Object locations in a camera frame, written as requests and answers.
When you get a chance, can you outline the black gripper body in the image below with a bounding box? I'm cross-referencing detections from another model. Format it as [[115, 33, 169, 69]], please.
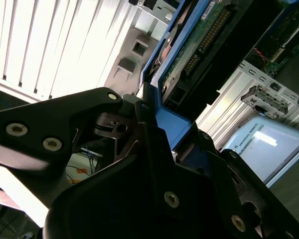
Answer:
[[43, 151, 240, 239]]

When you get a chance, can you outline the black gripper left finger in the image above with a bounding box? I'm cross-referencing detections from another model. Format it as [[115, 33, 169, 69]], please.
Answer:
[[0, 83, 186, 217]]

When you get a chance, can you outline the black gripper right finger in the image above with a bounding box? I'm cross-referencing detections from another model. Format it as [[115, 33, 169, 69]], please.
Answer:
[[193, 125, 297, 239]]

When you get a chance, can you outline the hard disk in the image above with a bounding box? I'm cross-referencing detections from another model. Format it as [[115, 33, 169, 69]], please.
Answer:
[[141, 0, 285, 175]]

